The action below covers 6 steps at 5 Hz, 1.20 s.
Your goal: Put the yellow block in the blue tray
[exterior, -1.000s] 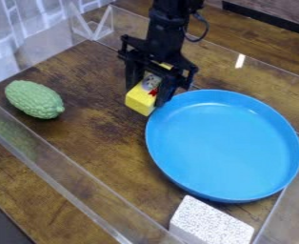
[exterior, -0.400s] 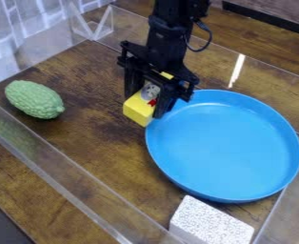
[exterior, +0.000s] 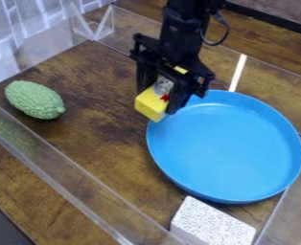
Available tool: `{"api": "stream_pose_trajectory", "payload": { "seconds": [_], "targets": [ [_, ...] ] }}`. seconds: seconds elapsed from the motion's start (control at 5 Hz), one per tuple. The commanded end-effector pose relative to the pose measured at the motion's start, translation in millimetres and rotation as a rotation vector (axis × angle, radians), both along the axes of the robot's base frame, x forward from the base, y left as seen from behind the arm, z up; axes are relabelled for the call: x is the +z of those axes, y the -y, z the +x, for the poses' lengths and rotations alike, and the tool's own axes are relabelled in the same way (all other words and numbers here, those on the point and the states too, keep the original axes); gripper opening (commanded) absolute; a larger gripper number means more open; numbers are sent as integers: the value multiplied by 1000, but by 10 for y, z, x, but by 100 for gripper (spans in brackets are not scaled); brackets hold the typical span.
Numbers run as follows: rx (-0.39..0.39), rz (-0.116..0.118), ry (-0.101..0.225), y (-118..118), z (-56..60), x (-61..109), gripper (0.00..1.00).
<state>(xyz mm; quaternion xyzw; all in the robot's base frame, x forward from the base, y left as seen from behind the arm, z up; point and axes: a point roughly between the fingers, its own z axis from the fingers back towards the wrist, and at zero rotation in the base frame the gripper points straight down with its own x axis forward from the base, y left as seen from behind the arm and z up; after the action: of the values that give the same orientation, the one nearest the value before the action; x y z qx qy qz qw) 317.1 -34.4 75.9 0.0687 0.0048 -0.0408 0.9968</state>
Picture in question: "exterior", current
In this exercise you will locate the blue round tray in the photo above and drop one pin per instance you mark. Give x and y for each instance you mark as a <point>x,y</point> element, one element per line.
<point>227,148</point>

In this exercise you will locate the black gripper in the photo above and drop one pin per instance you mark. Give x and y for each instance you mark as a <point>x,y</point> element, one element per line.
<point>188,73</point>

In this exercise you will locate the clear acrylic enclosure wall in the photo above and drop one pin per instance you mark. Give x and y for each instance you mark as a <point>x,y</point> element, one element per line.
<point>78,181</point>

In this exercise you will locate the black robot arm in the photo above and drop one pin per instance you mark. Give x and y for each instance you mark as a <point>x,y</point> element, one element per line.
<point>171,55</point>

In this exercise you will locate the white speckled foam block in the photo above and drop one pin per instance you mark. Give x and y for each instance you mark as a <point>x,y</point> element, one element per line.
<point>202,225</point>

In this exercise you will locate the green bitter gourd toy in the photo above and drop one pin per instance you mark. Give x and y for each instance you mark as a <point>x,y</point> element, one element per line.
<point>34,100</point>

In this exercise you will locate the yellow butter block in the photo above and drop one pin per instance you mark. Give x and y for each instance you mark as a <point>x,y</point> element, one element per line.
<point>152,100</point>

